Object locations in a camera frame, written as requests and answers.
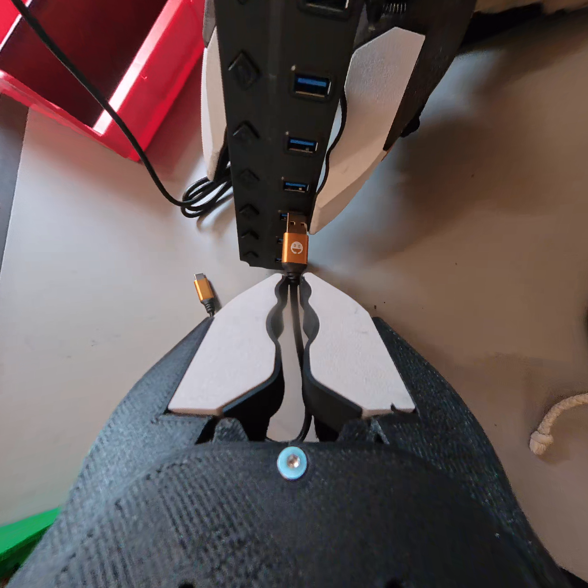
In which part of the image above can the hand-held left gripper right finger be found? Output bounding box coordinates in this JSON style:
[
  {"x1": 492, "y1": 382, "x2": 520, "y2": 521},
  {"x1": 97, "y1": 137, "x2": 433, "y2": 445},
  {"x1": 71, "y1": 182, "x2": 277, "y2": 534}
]
[{"x1": 301, "y1": 272, "x2": 416, "y2": 437}]

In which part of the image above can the orange USB cable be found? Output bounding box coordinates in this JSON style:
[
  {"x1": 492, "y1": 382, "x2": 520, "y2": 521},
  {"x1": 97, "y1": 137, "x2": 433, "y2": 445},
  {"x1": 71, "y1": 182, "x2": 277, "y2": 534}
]
[{"x1": 193, "y1": 210, "x2": 313, "y2": 444}]

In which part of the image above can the red plastic bin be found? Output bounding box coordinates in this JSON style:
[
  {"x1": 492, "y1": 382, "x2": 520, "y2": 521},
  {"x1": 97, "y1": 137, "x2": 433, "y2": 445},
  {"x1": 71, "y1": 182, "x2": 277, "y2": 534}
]
[{"x1": 0, "y1": 0, "x2": 205, "y2": 162}]

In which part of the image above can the green plastic bin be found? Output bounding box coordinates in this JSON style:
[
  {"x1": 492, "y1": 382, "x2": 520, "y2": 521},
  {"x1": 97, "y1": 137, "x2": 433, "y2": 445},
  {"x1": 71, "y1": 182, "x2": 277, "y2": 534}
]
[{"x1": 0, "y1": 507, "x2": 60, "y2": 579}]

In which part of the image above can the black USB hub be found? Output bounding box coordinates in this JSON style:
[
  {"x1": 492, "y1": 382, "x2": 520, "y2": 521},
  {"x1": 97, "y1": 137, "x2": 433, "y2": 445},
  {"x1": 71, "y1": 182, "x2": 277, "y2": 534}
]
[
  {"x1": 213, "y1": 0, "x2": 364, "y2": 268},
  {"x1": 9, "y1": 0, "x2": 235, "y2": 219}
]

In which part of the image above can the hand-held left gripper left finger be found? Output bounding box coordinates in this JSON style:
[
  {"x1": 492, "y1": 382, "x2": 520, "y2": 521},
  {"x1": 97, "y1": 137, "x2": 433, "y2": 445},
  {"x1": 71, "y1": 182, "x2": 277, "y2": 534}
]
[{"x1": 168, "y1": 272, "x2": 285, "y2": 439}]

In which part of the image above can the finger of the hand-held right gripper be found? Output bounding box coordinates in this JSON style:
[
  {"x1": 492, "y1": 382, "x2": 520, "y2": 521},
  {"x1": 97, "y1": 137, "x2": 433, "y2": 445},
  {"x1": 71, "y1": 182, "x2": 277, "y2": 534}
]
[
  {"x1": 201, "y1": 23, "x2": 235, "y2": 182},
  {"x1": 310, "y1": 27, "x2": 428, "y2": 235}
]

